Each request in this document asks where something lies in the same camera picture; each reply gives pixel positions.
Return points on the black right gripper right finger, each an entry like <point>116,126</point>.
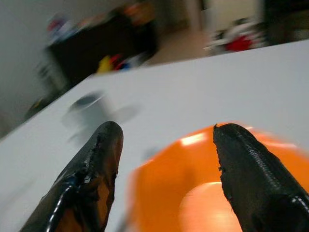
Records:
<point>256,174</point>

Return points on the orange plastic bowl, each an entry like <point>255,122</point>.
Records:
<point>183,183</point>

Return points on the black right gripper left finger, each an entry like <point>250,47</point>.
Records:
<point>96,174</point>

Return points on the clear drinking glass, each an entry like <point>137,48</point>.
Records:
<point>83,113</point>

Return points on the yellow toy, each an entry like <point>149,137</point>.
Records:
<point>105,64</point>

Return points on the red and white toy pile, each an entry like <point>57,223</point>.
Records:
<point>237,38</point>

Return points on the dark wooden cabinet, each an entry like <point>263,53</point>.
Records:
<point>101,46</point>

